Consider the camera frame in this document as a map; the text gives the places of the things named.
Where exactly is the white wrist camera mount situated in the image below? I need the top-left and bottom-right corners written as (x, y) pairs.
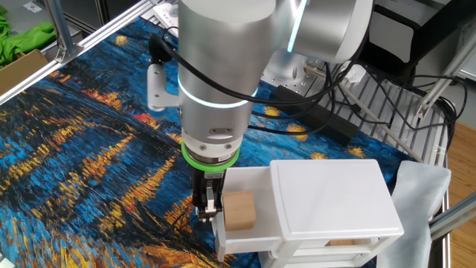
top-left (147, 63), bottom-right (182, 122)

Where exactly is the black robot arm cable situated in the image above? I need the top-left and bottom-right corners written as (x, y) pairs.
top-left (148, 25), bottom-right (373, 137)

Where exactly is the white plastic drawer cabinet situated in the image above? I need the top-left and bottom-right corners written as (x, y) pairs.
top-left (258, 159), bottom-right (405, 268)

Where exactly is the green cloth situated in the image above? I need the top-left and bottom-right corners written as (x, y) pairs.
top-left (0, 5), bottom-right (57, 68)

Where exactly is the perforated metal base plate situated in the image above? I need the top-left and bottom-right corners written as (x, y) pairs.
top-left (260, 51), bottom-right (335, 98)

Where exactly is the green flange ring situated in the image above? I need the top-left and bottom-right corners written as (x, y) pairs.
top-left (181, 141), bottom-right (241, 173)

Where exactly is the white plastic drawer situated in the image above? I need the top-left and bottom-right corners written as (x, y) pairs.
top-left (267, 237), bottom-right (376, 268)

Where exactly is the pale grey cloth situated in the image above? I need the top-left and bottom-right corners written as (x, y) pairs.
top-left (375, 160), bottom-right (452, 268)

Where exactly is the aluminium table edge rail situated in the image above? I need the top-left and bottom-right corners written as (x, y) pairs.
top-left (0, 0), bottom-right (159, 106)

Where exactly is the brown cardboard box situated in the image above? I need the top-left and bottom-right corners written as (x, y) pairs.
top-left (0, 49), bottom-right (49, 96)

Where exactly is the crumpled white paper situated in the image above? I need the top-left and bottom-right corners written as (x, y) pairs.
top-left (345, 65), bottom-right (367, 83)

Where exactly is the black foam block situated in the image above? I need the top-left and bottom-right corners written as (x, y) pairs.
top-left (269, 86), bottom-right (360, 147)

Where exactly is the grey cable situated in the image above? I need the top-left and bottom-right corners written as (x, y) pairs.
top-left (338, 82), bottom-right (424, 164)

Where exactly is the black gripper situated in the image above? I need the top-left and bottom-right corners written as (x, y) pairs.
top-left (191, 170), bottom-right (225, 223)

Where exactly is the starry night painted tablecloth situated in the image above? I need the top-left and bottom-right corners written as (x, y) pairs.
top-left (0, 16), bottom-right (414, 268)

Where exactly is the black table cable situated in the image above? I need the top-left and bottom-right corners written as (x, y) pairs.
top-left (327, 59), bottom-right (469, 131)

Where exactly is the aluminium frame post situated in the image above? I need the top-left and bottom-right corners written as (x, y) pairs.
top-left (429, 193), bottom-right (476, 241)
top-left (46, 0), bottom-right (77, 63)
top-left (414, 35), bottom-right (476, 120)

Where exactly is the light wooden cube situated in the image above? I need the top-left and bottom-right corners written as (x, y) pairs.
top-left (222, 191), bottom-right (257, 232)

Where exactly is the white drawer with round knob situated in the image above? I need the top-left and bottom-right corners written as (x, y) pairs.
top-left (213, 166), bottom-right (283, 262)

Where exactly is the small printed card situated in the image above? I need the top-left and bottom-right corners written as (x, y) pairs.
top-left (22, 1), bottom-right (44, 14)

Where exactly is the black office chair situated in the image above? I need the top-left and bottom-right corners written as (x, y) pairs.
top-left (356, 0), bottom-right (476, 81)

